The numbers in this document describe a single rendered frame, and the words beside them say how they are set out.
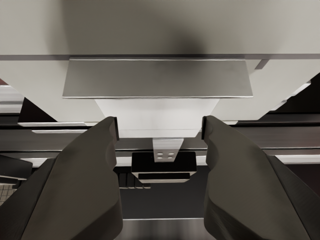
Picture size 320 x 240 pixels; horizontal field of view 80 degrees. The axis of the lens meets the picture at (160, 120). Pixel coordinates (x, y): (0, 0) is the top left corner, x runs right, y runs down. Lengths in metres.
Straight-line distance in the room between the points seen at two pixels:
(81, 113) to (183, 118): 0.08
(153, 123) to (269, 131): 0.36
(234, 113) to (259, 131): 0.32
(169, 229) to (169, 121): 0.09
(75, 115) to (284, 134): 0.44
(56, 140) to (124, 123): 0.31
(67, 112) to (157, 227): 0.12
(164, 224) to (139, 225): 0.02
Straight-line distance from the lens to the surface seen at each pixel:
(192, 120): 0.17
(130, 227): 0.18
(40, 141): 0.49
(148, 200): 0.68
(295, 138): 0.52
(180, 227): 0.18
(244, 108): 0.16
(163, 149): 0.26
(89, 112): 0.16
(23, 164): 0.53
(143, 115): 0.15
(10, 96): 0.24
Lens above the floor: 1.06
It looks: 22 degrees down
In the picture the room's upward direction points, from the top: 179 degrees clockwise
